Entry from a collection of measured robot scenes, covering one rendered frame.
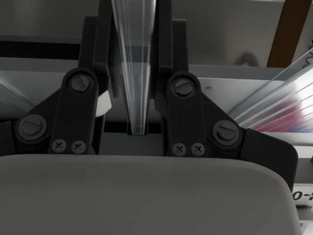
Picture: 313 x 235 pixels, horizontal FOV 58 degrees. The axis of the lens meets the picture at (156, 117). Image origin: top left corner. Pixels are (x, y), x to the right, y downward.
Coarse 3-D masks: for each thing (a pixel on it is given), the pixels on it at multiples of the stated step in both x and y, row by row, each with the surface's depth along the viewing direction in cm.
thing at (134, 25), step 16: (112, 0) 9; (128, 0) 9; (144, 0) 9; (128, 16) 9; (144, 16) 9; (128, 32) 10; (144, 32) 10; (128, 48) 12; (144, 48) 12; (128, 64) 13; (144, 64) 13; (128, 80) 15; (144, 80) 15; (128, 96) 18; (144, 96) 18; (144, 112) 22; (144, 128) 29
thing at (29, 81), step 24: (0, 48) 25; (24, 48) 25; (48, 48) 25; (72, 48) 25; (0, 72) 19; (24, 72) 19; (48, 72) 19; (192, 72) 20; (216, 72) 20; (240, 72) 20; (264, 72) 20; (0, 96) 24; (24, 96) 24; (48, 96) 24; (120, 96) 24; (216, 96) 24; (240, 96) 24; (0, 120) 35; (120, 120) 34; (312, 144) 50
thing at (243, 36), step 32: (0, 0) 51; (32, 0) 51; (64, 0) 52; (96, 0) 52; (192, 0) 52; (224, 0) 52; (256, 0) 53; (0, 32) 54; (32, 32) 55; (64, 32) 55; (192, 32) 55; (224, 32) 56; (256, 32) 56; (224, 64) 59; (256, 64) 59
